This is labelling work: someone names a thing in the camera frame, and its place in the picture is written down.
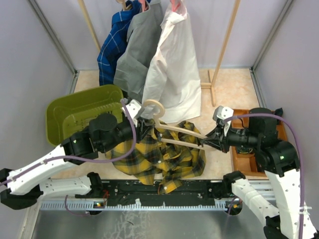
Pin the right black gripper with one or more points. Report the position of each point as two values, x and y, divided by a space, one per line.
216 138

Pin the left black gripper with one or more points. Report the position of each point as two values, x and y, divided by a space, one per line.
144 125

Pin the light wooden hanger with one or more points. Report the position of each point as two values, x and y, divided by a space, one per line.
159 125

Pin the yellow plaid flannel shirt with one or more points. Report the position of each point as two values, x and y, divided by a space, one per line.
174 162

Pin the white shirt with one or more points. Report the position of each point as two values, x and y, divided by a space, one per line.
173 76

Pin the pink plastic hanger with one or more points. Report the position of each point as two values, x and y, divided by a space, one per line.
176 5

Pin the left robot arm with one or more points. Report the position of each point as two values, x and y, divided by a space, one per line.
25 186

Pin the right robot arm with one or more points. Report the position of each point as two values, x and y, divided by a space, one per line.
279 159

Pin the grey hanging shirt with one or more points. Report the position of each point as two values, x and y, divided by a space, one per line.
142 37

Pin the blue plaid hanging shirt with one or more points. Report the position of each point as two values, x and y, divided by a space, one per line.
115 44

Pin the wooden compartment tray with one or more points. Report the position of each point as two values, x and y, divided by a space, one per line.
243 159

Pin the wooden clothes rack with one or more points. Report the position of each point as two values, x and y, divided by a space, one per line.
212 77

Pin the dark rolled cloth in tray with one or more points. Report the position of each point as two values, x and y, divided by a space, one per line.
279 112

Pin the olive green plastic basket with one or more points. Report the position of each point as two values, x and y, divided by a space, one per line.
72 113

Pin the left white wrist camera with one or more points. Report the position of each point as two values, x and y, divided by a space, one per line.
135 109

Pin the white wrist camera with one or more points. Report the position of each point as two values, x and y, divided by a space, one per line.
135 109
221 113

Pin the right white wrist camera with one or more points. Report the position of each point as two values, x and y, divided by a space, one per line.
221 113

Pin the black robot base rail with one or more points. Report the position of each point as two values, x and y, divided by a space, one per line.
132 195

